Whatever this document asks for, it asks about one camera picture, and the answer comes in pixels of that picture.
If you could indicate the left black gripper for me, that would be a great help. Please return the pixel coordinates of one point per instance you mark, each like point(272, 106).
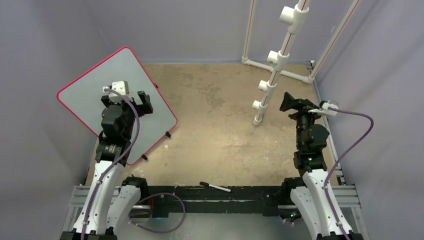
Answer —
point(144, 107)

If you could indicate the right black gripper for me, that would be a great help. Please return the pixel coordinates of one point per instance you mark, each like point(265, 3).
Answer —
point(303, 105)

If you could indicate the pink framed whiteboard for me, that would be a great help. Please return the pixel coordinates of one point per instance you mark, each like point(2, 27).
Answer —
point(82, 97)

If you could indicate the black whiteboard marker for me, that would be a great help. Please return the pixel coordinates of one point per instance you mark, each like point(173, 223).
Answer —
point(206, 184)

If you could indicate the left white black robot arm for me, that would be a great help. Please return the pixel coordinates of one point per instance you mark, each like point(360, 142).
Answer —
point(100, 216)

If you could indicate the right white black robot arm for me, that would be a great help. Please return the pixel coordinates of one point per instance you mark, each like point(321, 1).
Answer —
point(311, 192)

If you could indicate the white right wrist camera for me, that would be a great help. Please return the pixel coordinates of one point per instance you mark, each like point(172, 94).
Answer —
point(328, 108)

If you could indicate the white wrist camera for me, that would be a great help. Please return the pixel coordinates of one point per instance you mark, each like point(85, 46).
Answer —
point(328, 108)
point(117, 88)

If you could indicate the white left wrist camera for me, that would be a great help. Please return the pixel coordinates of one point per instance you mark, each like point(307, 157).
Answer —
point(117, 88)

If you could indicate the white PVC pipe frame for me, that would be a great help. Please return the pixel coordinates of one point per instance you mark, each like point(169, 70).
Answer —
point(294, 18)

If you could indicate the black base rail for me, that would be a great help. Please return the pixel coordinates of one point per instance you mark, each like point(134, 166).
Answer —
point(268, 201)

